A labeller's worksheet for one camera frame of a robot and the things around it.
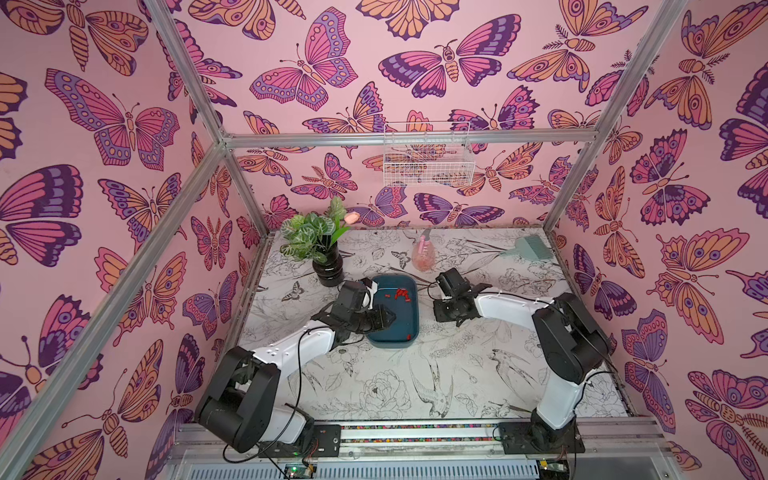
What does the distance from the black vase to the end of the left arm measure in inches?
10.3

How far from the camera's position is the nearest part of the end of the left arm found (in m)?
0.66

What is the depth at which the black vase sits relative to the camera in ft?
3.17
